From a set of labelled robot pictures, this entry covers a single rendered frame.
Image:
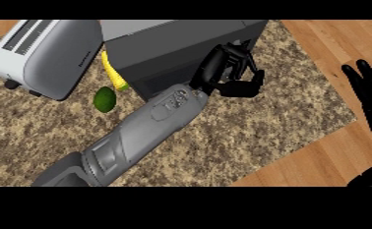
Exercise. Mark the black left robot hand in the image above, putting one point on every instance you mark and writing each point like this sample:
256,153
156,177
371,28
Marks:
218,69

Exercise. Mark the silver toaster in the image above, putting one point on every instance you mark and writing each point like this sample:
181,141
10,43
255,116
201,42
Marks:
46,56

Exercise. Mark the dark grey microwave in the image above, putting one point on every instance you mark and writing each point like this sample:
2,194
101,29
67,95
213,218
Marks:
169,52

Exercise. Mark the yellow corn cob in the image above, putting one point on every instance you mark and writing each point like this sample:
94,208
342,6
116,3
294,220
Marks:
113,73

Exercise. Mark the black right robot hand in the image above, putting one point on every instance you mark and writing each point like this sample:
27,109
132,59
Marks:
361,85

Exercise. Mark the green avocado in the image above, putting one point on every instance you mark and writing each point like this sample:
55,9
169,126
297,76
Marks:
105,99

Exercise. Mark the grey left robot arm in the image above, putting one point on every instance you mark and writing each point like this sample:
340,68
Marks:
141,127

